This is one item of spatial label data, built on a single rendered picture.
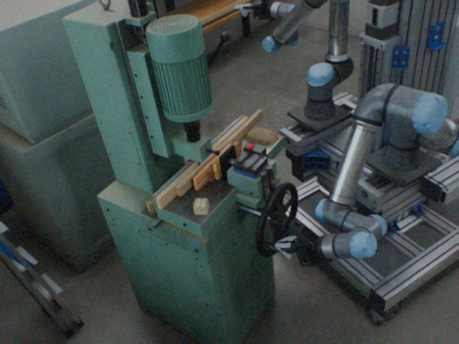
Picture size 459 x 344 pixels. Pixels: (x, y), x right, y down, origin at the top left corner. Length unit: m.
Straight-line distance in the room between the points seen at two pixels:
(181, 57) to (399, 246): 1.50
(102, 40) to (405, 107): 0.96
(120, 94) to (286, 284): 1.39
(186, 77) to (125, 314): 1.48
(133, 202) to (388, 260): 1.26
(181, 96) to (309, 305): 1.37
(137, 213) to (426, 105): 1.11
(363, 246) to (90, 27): 1.09
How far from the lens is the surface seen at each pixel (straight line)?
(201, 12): 4.27
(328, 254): 1.45
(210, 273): 1.79
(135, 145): 1.77
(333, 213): 1.51
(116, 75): 1.63
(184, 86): 1.49
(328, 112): 2.20
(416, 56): 1.99
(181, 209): 1.66
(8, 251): 2.15
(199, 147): 1.65
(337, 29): 2.16
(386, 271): 2.35
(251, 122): 2.01
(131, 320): 2.54
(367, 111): 1.45
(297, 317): 2.41
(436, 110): 1.41
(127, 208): 1.89
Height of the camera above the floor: 2.01
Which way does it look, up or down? 38 degrees down
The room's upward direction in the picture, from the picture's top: 8 degrees counter-clockwise
